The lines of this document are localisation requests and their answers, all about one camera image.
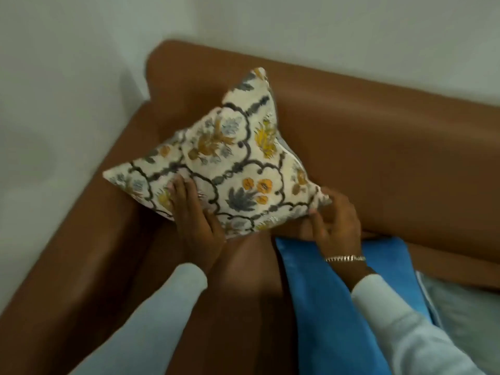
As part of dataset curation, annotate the light grey cushion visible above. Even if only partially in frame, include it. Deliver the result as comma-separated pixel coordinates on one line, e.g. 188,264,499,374
415,270,500,375

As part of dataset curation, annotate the blue cushion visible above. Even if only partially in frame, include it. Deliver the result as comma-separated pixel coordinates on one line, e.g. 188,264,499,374
274,236,434,375

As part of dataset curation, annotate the silver chain bracelet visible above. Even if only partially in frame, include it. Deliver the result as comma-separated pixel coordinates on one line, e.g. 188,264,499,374
324,254,366,264

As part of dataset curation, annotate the person's left hand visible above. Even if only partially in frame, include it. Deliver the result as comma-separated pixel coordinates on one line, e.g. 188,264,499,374
167,176,227,276

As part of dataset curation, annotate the person's left forearm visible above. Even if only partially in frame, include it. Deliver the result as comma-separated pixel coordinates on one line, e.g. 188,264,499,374
70,263,208,375

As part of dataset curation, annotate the floral patterned cushion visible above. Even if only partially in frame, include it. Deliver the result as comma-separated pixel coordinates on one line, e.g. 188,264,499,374
103,67,333,240

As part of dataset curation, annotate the brown leather sofa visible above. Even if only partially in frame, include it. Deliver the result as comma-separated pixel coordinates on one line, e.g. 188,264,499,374
0,39,500,375

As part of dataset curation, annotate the person's right forearm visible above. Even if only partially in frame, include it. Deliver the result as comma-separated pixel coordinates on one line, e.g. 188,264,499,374
350,257,487,375

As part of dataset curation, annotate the person's right hand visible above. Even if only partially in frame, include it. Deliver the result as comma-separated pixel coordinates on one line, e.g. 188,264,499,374
300,187,367,261

